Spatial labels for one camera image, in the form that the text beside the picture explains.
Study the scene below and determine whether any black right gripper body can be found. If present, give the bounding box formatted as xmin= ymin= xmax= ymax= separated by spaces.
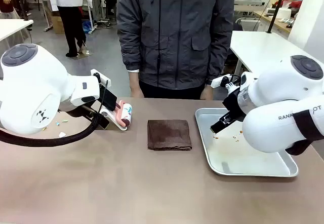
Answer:
xmin=222 ymin=88 xmax=248 ymax=121

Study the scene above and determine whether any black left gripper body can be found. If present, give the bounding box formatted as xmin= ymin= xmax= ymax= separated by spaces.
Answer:
xmin=99 ymin=88 xmax=118 ymax=112

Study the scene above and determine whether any pink handled lint roller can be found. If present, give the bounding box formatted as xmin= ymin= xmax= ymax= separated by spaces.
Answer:
xmin=114 ymin=101 xmax=134 ymax=128

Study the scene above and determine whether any brown cloth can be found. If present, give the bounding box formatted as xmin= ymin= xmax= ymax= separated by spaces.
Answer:
xmin=147 ymin=119 xmax=193 ymax=152

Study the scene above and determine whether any person's left forearm grey sleeve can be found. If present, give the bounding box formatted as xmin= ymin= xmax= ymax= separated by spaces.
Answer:
xmin=205 ymin=18 xmax=234 ymax=82

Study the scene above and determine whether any person's right forearm grey sleeve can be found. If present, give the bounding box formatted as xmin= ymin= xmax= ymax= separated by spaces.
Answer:
xmin=116 ymin=18 xmax=141 ymax=73

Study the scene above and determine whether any person's left hand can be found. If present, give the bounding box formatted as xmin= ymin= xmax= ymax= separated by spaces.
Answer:
xmin=199 ymin=84 xmax=215 ymax=101

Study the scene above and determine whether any person's right hand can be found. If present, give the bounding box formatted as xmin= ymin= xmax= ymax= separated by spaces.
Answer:
xmin=128 ymin=71 xmax=145 ymax=99

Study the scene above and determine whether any white folded stand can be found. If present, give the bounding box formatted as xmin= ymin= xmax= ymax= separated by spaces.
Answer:
xmin=100 ymin=108 xmax=129 ymax=132

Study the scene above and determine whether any silver metal tray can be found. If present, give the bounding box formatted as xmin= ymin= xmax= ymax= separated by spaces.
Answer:
xmin=194 ymin=107 xmax=299 ymax=178

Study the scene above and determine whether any large white table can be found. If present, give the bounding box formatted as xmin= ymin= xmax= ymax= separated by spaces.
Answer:
xmin=228 ymin=30 xmax=324 ymax=76

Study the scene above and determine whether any blue plastic bag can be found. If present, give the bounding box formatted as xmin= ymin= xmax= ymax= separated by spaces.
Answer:
xmin=82 ymin=20 xmax=94 ymax=35

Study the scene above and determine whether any wooden desk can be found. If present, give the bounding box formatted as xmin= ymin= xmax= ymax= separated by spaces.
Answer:
xmin=253 ymin=9 xmax=295 ymax=35

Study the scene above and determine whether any person in grey jacket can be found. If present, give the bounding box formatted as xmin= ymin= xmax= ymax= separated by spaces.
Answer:
xmin=116 ymin=0 xmax=237 ymax=100

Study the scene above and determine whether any cardboard box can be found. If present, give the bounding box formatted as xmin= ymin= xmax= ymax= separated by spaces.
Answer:
xmin=51 ymin=11 xmax=65 ymax=35

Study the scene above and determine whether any black pole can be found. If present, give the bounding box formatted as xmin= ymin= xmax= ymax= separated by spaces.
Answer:
xmin=266 ymin=0 xmax=290 ymax=34

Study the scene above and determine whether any small white table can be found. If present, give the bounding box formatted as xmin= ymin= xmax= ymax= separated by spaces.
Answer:
xmin=0 ymin=19 xmax=34 ymax=43

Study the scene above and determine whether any person in maroon top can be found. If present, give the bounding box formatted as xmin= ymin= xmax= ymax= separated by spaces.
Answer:
xmin=0 ymin=0 xmax=16 ymax=20

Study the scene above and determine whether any thick black cable sleeve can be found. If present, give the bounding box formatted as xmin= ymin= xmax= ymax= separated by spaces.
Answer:
xmin=0 ymin=112 xmax=107 ymax=148

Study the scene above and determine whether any black strap sleeve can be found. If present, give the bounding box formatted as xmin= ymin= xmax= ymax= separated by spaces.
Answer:
xmin=285 ymin=109 xmax=324 ymax=157

